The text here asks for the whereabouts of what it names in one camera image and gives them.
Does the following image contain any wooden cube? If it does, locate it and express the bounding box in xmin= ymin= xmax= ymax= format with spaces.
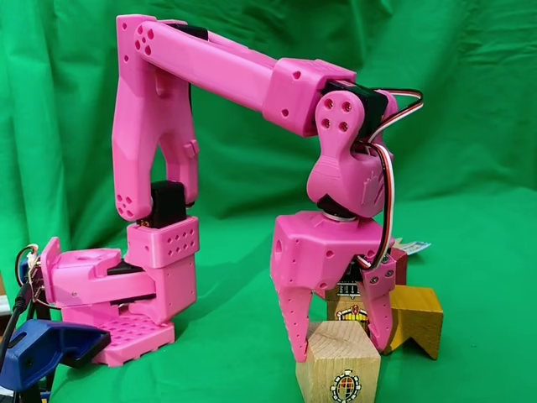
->
xmin=295 ymin=321 xmax=383 ymax=403
xmin=326 ymin=298 xmax=373 ymax=337
xmin=325 ymin=270 xmax=370 ymax=302

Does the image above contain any paper house picture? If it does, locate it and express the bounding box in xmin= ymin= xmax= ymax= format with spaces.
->
xmin=393 ymin=237 xmax=432 ymax=255

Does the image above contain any yellow notched wooden block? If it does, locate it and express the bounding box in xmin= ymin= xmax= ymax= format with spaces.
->
xmin=380 ymin=285 xmax=445 ymax=360

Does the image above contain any wooden cube, door print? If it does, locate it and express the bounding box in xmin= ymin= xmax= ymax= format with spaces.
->
xmin=326 ymin=298 xmax=373 ymax=337

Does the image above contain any green cloth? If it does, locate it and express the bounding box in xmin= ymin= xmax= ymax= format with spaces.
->
xmin=0 ymin=0 xmax=537 ymax=403

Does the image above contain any blue clamp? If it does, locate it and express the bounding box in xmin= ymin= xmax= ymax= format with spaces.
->
xmin=0 ymin=317 xmax=113 ymax=394

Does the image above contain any motor controller board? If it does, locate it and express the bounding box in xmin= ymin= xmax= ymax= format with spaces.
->
xmin=18 ymin=243 xmax=48 ymax=303

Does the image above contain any brown and white box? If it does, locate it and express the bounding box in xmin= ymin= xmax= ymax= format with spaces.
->
xmin=0 ymin=259 xmax=13 ymax=316

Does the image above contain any red white black servo cable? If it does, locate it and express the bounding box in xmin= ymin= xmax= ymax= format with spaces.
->
xmin=354 ymin=88 xmax=424 ymax=270

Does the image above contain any black power cable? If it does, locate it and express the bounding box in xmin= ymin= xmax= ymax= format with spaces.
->
xmin=0 ymin=283 xmax=34 ymax=379

